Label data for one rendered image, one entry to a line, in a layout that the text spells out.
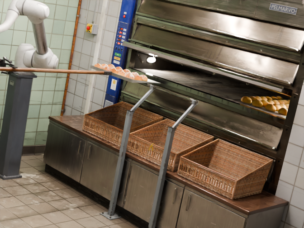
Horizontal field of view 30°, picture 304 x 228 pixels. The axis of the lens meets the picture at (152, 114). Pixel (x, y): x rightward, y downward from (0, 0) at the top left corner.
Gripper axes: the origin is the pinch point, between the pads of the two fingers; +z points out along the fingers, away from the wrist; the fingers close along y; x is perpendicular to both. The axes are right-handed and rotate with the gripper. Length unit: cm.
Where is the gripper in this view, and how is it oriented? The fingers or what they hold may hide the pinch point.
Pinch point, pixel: (12, 69)
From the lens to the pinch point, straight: 435.0
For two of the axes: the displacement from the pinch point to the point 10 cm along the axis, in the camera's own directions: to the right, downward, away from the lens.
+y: -1.9, 9.6, 2.1
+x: -6.8, 0.3, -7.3
